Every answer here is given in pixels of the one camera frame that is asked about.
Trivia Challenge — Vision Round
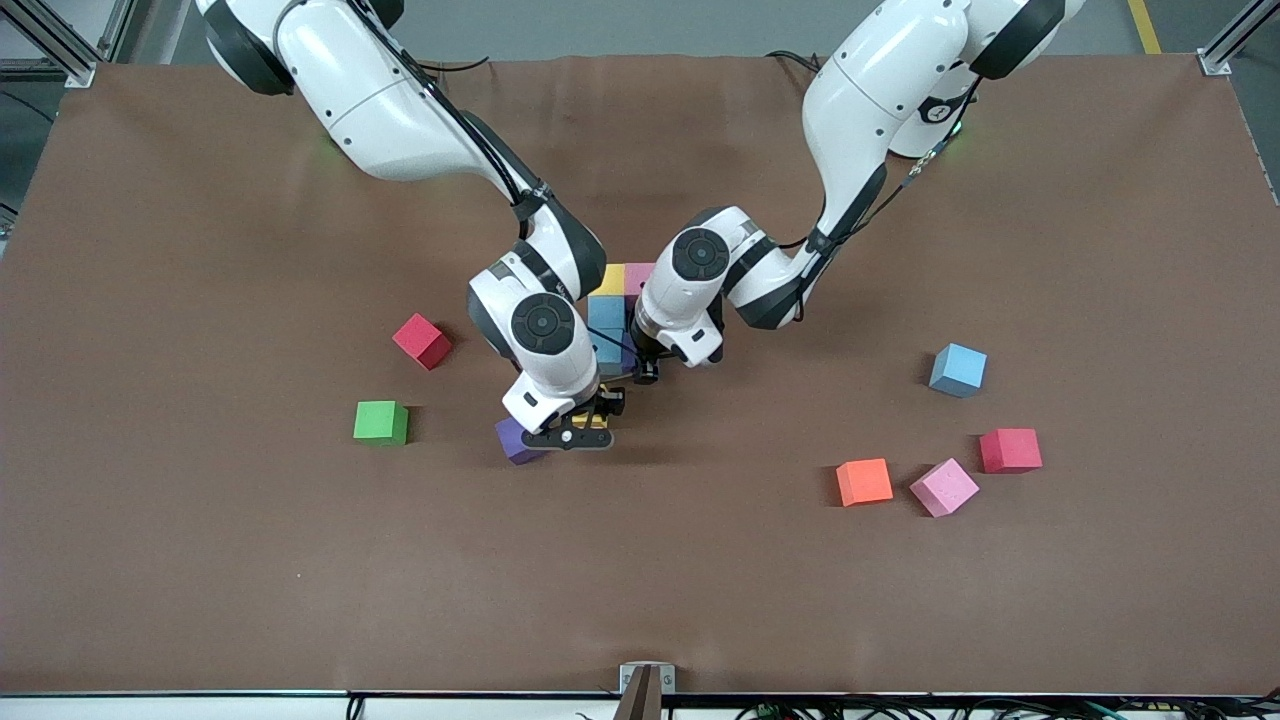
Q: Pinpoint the orange foam cube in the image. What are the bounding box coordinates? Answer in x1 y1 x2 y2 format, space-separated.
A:
836 458 895 508

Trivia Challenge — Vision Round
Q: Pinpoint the red foam cube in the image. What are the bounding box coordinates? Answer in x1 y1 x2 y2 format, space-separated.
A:
978 427 1044 475
391 312 454 372

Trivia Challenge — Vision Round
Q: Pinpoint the brown camera mount strip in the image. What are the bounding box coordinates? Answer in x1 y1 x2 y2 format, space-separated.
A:
612 665 665 720

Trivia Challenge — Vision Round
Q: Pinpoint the yellow floor tape strip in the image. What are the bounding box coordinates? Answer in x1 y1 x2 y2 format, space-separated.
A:
1127 0 1164 56

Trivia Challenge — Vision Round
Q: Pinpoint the small grey metal bracket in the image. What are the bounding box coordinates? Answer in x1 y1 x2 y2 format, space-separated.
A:
619 661 677 695

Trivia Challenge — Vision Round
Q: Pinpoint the aluminium frame profile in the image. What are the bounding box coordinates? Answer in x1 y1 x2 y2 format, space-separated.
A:
1197 0 1280 77
0 0 136 89

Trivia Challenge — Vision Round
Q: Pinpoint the white table edge rail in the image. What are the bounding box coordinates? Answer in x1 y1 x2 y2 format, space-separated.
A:
0 693 1280 720

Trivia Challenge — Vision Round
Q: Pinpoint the brown table cover sheet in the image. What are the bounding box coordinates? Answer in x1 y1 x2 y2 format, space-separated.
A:
0 50 1280 697

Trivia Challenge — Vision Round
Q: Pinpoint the green foam cube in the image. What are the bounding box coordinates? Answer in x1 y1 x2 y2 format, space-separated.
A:
353 400 410 447

